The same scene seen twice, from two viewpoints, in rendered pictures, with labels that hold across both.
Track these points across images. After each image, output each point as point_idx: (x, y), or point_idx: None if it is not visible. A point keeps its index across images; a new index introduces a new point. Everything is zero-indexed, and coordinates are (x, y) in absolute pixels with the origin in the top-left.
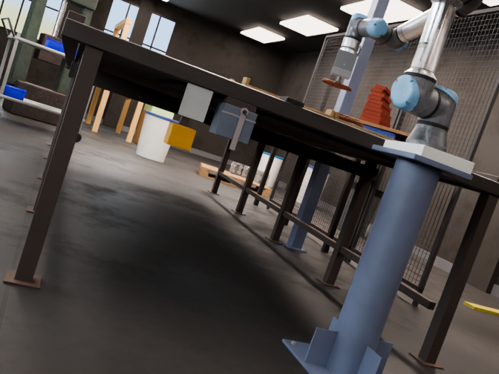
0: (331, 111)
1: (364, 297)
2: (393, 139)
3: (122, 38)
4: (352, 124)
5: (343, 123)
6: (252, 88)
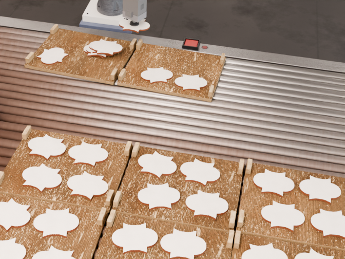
0: (142, 40)
1: None
2: (79, 32)
3: (335, 61)
4: (121, 39)
5: (145, 36)
6: (230, 47)
